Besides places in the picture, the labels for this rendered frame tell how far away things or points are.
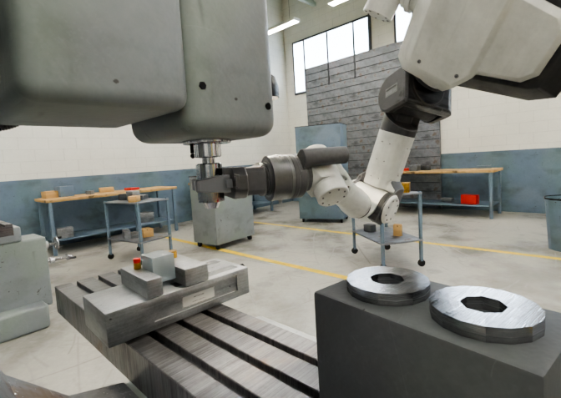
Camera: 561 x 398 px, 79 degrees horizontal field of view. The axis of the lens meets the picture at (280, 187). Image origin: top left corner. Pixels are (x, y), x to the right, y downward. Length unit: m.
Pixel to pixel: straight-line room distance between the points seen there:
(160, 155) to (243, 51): 7.36
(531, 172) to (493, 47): 7.22
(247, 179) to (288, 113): 10.06
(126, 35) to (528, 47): 0.62
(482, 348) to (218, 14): 0.52
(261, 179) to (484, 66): 0.46
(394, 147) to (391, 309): 0.58
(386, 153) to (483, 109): 7.23
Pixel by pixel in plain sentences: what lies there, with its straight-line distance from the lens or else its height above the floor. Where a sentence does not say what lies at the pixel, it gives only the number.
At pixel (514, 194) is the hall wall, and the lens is 8.01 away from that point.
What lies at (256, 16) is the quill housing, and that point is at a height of 1.51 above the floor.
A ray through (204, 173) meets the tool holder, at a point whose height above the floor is 1.25.
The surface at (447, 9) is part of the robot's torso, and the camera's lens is 0.75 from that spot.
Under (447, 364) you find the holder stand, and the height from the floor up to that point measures 1.09.
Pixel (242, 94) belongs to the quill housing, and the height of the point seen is 1.37.
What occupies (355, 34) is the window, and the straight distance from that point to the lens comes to 9.52.
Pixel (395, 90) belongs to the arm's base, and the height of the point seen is 1.42.
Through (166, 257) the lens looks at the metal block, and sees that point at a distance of 0.84.
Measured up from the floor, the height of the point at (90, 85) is 1.36.
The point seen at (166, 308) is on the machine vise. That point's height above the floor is 0.96.
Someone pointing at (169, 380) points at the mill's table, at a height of 0.92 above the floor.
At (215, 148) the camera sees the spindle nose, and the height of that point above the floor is 1.29.
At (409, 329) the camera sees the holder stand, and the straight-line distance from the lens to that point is 0.35.
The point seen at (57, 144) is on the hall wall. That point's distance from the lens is 7.25.
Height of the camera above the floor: 1.27
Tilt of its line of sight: 5 degrees down
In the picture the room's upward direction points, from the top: 3 degrees counter-clockwise
